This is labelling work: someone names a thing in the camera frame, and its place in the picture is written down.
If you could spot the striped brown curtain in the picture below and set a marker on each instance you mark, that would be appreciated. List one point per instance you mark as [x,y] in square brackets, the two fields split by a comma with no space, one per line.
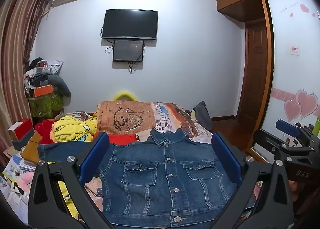
[17,56]

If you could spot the pile of mixed clothes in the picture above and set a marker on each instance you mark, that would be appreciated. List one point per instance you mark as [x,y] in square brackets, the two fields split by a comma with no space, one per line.
[40,74]

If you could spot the grey box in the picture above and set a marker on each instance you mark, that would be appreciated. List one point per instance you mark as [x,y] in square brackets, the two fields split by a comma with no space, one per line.
[23,140]

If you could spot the brown printed pillow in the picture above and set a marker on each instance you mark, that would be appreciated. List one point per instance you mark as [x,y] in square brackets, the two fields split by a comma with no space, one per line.
[125,116]

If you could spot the mustard brown cloth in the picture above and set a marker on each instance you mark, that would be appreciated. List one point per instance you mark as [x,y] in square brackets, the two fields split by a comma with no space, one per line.
[31,151]

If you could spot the red fluffy cloth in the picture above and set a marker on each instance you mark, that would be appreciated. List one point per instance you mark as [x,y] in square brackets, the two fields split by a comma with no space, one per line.
[43,131]

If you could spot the green patterned cloth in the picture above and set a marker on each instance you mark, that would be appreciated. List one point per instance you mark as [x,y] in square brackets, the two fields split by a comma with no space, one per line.
[46,105]

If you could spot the newspaper print bedsheet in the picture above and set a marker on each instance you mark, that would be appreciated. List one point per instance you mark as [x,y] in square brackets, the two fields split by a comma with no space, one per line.
[197,131]

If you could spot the blue denim jacket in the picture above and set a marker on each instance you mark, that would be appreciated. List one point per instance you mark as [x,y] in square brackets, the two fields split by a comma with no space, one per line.
[162,181]

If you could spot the red box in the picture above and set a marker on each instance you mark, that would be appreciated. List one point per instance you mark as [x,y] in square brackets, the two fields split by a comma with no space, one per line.
[21,127]

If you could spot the brown wooden door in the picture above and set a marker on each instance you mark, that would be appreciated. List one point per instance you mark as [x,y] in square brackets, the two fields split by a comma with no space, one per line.
[257,81]

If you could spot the stack of books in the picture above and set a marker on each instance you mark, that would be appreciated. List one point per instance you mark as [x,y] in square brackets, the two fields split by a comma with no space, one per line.
[17,166]

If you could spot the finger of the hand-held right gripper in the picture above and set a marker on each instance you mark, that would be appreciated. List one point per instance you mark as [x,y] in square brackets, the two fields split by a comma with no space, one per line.
[287,127]
[270,144]

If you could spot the small black wall monitor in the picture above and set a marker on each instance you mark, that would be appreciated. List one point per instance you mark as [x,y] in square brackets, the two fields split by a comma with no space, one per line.
[128,50]

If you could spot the orange box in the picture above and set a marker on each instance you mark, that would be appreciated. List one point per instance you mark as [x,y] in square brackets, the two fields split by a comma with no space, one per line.
[43,90]

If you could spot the black wall television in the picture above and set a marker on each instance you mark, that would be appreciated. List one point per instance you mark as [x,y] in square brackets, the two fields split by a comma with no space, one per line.
[130,24]

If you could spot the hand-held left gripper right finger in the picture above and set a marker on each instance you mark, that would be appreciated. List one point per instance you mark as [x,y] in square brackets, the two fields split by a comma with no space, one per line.
[226,154]

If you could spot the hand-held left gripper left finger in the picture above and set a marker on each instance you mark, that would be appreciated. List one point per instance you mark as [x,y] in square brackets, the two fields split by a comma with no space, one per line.
[96,154]

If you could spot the yellow hoop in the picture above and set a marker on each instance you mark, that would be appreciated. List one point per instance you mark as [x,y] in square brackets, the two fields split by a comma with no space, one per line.
[125,93]

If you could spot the pink plush toy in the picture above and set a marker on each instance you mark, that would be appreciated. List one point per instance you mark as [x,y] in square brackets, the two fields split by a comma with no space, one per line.
[21,184]

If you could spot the yellow cartoon blanket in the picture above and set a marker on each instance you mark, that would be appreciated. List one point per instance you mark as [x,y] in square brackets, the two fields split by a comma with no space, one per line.
[72,129]

